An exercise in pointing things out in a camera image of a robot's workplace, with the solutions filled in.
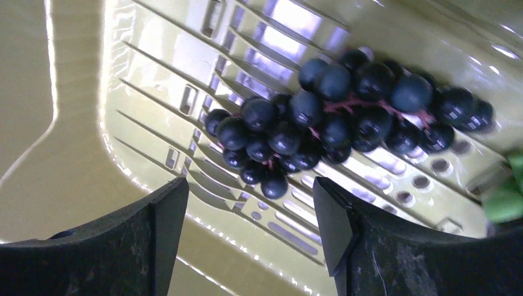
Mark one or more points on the green grape leaf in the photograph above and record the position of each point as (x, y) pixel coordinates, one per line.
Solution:
(504, 204)

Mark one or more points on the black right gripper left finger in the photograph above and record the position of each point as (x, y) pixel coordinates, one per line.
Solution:
(131, 251)

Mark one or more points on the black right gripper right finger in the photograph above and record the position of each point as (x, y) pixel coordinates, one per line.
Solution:
(370, 251)

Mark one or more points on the black toy grapes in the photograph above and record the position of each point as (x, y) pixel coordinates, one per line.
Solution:
(352, 104)

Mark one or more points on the green plastic bin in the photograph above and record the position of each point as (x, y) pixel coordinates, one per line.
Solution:
(103, 102)

